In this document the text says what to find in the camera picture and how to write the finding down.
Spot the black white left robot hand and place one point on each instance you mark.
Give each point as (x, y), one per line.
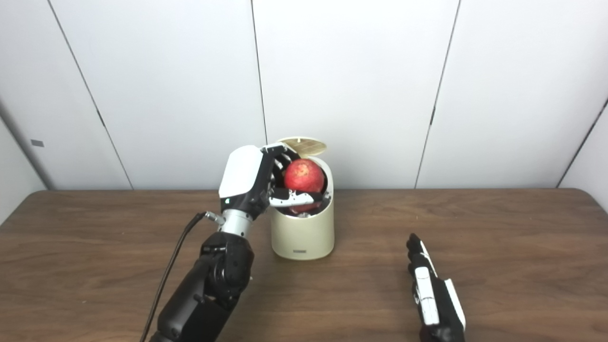
(242, 175)

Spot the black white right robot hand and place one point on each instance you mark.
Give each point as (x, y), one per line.
(437, 308)

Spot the red apple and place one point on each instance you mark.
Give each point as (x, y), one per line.
(305, 175)

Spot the cream round bin lid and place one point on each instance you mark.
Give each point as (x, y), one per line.
(308, 146)

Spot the cream-colored bin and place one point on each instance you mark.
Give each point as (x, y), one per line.
(301, 235)

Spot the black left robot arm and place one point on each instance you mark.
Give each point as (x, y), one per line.
(213, 285)

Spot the small grey wall label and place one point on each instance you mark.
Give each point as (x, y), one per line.
(37, 143)

